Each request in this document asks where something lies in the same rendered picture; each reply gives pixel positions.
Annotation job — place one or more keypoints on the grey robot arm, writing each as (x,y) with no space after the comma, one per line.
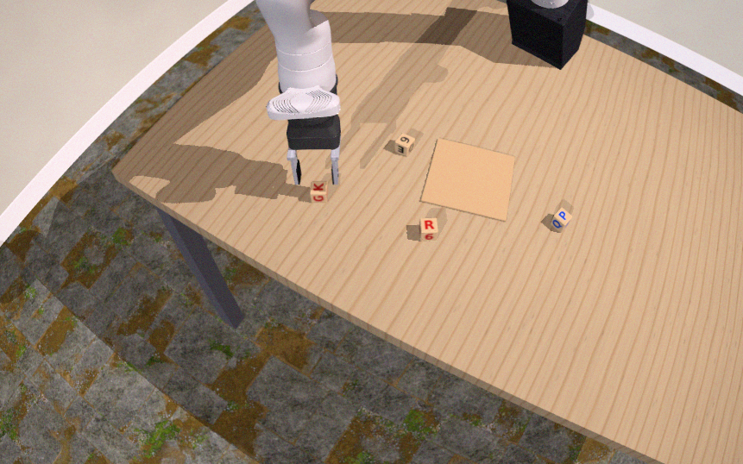
(302,41)

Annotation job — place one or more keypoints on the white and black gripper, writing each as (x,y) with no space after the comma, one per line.
(312,95)

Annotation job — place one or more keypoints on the tan square mat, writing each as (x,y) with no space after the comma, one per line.
(469,179)

